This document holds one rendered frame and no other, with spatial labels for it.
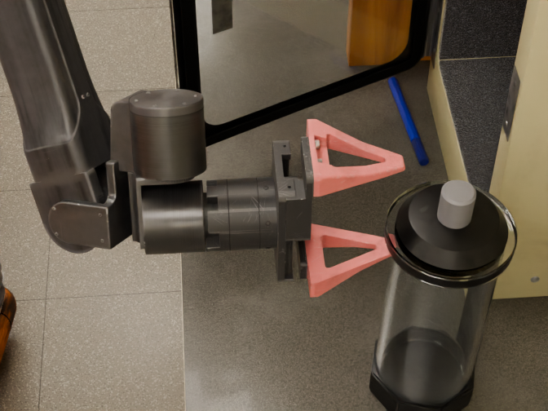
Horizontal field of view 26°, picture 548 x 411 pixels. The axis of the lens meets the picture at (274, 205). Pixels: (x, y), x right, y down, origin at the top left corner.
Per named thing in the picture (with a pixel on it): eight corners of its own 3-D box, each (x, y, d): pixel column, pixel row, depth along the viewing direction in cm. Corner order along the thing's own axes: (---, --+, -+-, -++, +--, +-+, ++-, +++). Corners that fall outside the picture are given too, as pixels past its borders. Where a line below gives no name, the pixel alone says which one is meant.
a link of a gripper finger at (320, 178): (413, 173, 88) (286, 178, 87) (404, 238, 93) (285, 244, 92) (399, 112, 92) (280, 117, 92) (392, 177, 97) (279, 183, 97)
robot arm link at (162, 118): (105, 205, 102) (50, 240, 95) (95, 75, 98) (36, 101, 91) (232, 222, 98) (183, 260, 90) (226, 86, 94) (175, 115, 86)
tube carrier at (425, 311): (480, 336, 117) (519, 188, 101) (475, 430, 109) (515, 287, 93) (371, 320, 118) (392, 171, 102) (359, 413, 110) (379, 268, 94)
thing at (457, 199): (504, 210, 102) (518, 156, 97) (502, 294, 96) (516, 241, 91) (397, 197, 103) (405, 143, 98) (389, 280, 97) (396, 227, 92)
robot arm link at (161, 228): (134, 239, 98) (131, 267, 92) (129, 159, 95) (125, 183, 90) (218, 235, 98) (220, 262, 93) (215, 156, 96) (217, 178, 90)
